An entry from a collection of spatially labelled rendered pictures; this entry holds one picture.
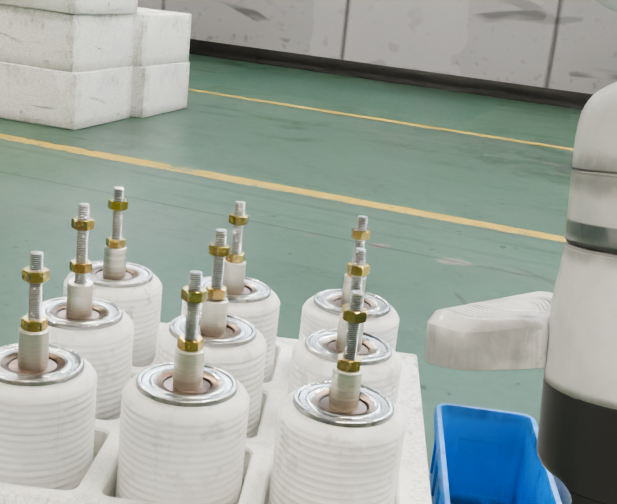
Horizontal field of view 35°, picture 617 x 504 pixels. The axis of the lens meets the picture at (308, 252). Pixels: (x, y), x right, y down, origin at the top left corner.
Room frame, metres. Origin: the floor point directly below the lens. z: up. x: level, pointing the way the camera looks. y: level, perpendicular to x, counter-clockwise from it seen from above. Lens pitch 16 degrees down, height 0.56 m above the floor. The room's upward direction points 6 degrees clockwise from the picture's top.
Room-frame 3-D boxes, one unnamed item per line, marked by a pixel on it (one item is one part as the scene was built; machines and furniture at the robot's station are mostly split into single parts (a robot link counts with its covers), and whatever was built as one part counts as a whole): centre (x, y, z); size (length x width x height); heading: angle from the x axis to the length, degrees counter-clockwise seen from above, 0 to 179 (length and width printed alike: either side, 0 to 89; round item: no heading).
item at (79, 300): (0.80, 0.19, 0.26); 0.02 x 0.02 x 0.03
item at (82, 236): (0.80, 0.19, 0.31); 0.01 x 0.01 x 0.08
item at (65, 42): (3.34, 0.92, 0.27); 0.39 x 0.39 x 0.18; 73
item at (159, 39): (3.72, 0.78, 0.27); 0.39 x 0.39 x 0.18; 73
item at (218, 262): (0.80, 0.07, 0.30); 0.01 x 0.01 x 0.08
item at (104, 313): (0.80, 0.19, 0.25); 0.08 x 0.08 x 0.01
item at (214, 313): (0.80, 0.07, 0.26); 0.02 x 0.02 x 0.03
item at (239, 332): (0.80, 0.07, 0.25); 0.08 x 0.08 x 0.01
